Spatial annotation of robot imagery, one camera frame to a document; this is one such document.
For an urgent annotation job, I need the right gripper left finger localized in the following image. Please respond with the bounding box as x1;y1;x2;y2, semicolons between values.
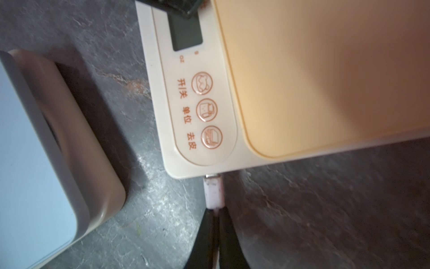
184;209;217;269

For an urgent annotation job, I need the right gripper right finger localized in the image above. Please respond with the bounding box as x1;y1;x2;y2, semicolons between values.
219;207;250;269

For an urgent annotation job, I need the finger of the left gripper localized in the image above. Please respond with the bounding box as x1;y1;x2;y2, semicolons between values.
138;0;204;19

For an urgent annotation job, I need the white usb cable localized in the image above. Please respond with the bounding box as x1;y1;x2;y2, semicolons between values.
203;173;225;211

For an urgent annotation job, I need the beige kitchen scale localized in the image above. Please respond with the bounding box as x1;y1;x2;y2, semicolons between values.
135;1;430;179

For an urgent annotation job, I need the blue top kitchen scale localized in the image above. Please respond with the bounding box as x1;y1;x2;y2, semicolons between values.
1;49;126;269

